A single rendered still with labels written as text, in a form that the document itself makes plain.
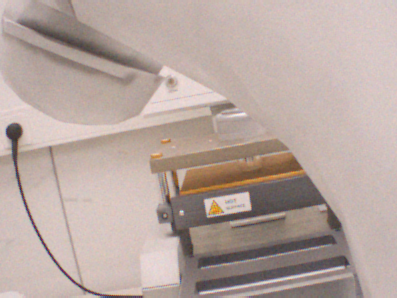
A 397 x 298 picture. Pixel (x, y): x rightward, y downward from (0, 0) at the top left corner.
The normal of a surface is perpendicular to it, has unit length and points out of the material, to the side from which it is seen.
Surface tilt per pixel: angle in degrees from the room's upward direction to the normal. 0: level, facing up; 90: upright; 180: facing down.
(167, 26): 115
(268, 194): 90
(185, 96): 90
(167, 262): 41
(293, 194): 90
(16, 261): 90
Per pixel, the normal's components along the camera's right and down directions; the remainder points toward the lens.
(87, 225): 0.03, 0.14
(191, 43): -0.72, 0.62
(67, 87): 0.15, 0.73
